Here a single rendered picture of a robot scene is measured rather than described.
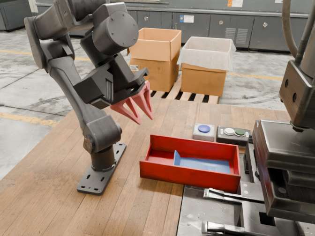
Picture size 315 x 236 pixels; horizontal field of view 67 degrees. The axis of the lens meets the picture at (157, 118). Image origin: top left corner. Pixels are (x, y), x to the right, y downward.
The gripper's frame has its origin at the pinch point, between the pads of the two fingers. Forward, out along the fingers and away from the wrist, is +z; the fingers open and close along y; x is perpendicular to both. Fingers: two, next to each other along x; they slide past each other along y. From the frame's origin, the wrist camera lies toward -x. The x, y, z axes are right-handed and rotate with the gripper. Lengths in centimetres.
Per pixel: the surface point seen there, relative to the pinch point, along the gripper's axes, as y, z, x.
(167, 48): -54, 20, 203
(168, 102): -12.9, 15.6, 43.6
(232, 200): 11.7, 20.1, -7.9
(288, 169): 23.8, 7.1, -16.3
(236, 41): -4, 103, 432
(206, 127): 3.2, 20.6, 23.5
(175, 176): -2.6, 18.6, 1.3
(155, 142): -9.0, 13.8, 12.6
